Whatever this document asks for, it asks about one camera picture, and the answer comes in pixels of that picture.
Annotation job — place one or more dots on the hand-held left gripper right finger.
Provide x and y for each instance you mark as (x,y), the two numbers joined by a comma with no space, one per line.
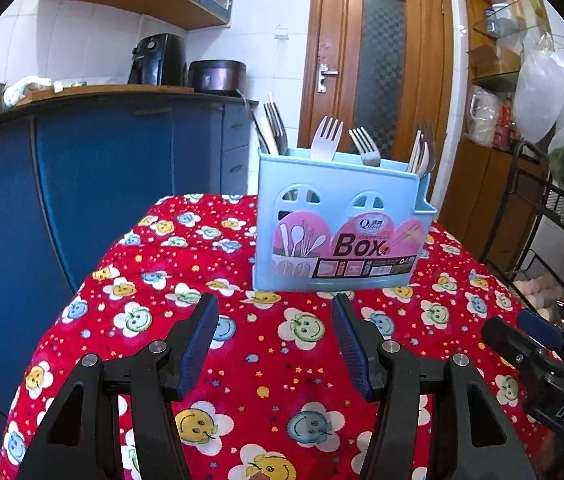
(354,345)

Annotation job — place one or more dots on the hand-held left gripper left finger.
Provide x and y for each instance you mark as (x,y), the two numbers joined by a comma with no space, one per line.
(197,345)

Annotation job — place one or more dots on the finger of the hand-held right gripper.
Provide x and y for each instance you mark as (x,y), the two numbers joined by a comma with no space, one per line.
(507,345)
(542,329)

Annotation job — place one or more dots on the light blue utensil holder box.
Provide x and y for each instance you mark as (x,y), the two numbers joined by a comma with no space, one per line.
(312,175)

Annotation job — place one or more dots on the pile of eggs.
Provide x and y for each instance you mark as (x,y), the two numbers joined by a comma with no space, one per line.
(537,290)

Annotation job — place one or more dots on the red smiley flower tablecloth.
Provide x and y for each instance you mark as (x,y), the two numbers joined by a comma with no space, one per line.
(262,400)

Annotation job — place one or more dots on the wooden shelf unit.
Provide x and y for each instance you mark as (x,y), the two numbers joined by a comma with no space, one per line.
(477,185)

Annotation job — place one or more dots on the blue counter cabinet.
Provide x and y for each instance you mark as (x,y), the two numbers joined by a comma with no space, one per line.
(112,160)

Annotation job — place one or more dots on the red bottles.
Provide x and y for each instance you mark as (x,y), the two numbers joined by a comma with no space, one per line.
(507,125)

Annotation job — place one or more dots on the white packet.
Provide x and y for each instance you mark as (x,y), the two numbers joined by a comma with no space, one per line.
(482,115)

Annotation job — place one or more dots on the white plastic bag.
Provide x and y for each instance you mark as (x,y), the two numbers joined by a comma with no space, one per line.
(542,95)

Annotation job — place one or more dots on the dark rice cooker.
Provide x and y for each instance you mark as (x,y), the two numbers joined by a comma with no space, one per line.
(217,77)

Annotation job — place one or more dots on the wooden cutting board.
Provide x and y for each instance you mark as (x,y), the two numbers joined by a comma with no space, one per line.
(112,89)

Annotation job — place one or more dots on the cardboard box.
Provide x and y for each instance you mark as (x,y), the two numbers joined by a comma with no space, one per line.
(492,62)

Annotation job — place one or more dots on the black air fryer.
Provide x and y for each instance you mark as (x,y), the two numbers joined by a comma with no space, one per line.
(157,60)

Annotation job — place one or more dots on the white cloth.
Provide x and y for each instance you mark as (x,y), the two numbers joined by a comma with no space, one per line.
(24,90)

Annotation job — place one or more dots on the glass jar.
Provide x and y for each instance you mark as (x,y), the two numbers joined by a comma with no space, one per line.
(497,20)

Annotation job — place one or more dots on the white wall socket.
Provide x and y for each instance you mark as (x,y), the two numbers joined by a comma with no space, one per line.
(282,32)

